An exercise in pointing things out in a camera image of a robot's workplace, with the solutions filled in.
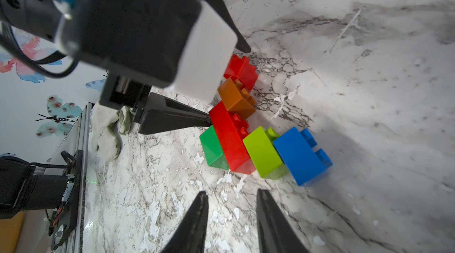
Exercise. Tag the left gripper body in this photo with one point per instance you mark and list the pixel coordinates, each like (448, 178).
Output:
(179, 45)

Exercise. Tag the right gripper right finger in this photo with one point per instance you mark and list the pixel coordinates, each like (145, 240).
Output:
(275, 235)

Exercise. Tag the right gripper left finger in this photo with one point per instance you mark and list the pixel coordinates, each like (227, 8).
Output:
(190, 235)

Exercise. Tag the dark green lego brick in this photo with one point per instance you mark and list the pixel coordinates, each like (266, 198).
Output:
(212, 149)

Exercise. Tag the long red lego brick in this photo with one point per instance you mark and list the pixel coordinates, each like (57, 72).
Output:
(231, 130)

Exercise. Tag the blue lego brick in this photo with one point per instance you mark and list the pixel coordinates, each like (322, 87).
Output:
(296, 149)

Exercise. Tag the orange lego brick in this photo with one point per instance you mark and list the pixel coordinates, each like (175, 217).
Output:
(237, 98)

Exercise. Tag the small red lego brick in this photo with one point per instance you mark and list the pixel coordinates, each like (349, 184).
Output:
(241, 69)

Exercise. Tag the lime green lego brick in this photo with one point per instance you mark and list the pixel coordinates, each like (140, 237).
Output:
(265, 157)

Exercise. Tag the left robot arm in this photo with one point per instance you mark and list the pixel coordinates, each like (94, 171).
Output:
(30, 28)

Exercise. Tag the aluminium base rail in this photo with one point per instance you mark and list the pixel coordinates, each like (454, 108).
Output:
(68, 230)

